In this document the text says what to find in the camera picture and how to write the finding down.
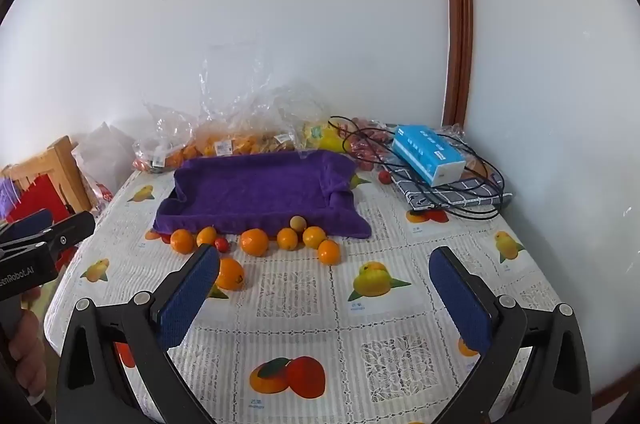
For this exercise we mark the purple towel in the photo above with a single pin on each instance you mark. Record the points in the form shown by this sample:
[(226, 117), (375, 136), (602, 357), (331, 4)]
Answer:
[(250, 194)]

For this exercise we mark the clear bag of brown fruit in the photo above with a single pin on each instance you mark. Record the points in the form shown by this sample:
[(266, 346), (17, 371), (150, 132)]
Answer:
[(282, 142)]

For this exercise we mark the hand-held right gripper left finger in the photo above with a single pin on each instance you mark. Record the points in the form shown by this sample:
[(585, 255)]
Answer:
[(192, 294)]

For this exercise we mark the bag of red fruit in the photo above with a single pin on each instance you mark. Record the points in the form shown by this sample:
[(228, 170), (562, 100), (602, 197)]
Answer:
[(362, 146)]

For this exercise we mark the wooden chair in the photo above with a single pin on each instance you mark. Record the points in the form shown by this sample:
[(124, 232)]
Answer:
[(65, 168)]

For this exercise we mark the grey checkered cloth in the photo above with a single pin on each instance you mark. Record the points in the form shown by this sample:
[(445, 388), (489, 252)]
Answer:
[(470, 199)]

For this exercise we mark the blue tissue pack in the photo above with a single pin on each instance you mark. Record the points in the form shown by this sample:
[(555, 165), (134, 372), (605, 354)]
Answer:
[(427, 153)]

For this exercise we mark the clear bag of kumquats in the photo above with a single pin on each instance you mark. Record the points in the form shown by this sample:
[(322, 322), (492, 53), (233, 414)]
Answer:
[(230, 143)]

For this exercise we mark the purple patterned paper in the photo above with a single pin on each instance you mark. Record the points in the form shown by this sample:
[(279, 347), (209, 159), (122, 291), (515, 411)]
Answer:
[(7, 199)]

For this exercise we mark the clear bag of mandarins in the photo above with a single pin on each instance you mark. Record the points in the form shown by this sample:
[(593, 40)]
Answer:
[(160, 148)]

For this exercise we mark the clear bag of yellow fruit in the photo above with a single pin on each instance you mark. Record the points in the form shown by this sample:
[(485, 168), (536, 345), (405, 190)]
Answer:
[(322, 136)]

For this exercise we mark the person's left hand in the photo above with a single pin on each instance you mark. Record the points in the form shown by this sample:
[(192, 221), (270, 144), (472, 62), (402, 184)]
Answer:
[(27, 349)]

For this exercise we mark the small red fruit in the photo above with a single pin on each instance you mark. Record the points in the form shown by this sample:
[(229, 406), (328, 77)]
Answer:
[(384, 177), (221, 244)]

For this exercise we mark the round brown fruit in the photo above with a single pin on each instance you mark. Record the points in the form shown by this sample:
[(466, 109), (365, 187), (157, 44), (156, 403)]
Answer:
[(298, 223)]

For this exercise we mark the small oval orange kumquat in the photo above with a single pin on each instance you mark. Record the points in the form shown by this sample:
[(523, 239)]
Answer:
[(206, 236)]

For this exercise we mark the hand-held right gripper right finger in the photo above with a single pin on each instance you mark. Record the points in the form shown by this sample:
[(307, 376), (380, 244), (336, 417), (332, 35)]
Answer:
[(460, 299)]

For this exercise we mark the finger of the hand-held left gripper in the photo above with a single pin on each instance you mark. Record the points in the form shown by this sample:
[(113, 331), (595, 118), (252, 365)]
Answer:
[(30, 220), (70, 231)]

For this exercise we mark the fruit print lace tablecloth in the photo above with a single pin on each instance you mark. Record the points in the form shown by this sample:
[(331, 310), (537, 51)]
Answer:
[(320, 319)]

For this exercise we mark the red box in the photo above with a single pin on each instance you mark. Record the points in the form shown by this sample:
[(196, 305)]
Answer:
[(40, 199)]

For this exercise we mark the brown wooden door frame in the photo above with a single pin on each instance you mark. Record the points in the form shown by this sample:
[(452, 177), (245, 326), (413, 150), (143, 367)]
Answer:
[(457, 13)]

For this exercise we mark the white plastic bag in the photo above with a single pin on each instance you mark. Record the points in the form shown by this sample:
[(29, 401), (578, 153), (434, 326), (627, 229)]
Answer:
[(102, 148)]

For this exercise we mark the orange mandarin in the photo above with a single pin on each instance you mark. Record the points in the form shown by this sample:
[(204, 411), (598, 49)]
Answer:
[(231, 274), (314, 237), (329, 252), (287, 238), (255, 242), (182, 241)]

